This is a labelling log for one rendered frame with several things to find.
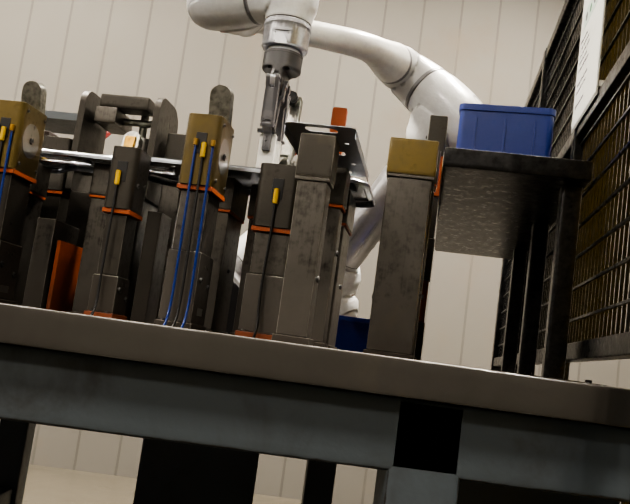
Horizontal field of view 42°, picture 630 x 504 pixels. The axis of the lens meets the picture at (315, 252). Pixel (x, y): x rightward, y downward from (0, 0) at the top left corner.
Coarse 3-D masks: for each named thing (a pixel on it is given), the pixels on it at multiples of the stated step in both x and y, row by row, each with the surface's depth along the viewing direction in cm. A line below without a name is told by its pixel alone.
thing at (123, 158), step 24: (120, 168) 137; (144, 168) 140; (120, 192) 136; (144, 192) 142; (120, 216) 137; (120, 240) 136; (120, 264) 136; (96, 288) 135; (120, 288) 136; (96, 312) 134; (120, 312) 138
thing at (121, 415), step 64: (0, 384) 87; (64, 384) 88; (128, 384) 88; (192, 384) 88; (256, 384) 88; (0, 448) 226; (256, 448) 88; (320, 448) 88; (384, 448) 88; (448, 448) 89; (512, 448) 89; (576, 448) 89
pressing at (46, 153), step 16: (48, 160) 163; (80, 160) 158; (96, 160) 157; (160, 160) 145; (176, 160) 145; (160, 176) 164; (176, 176) 162; (240, 176) 153; (256, 176) 151; (352, 192) 154; (368, 192) 150
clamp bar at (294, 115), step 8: (296, 96) 170; (296, 104) 173; (288, 112) 173; (296, 112) 171; (288, 120) 172; (296, 120) 171; (288, 144) 170; (280, 152) 170; (288, 152) 170; (288, 160) 168
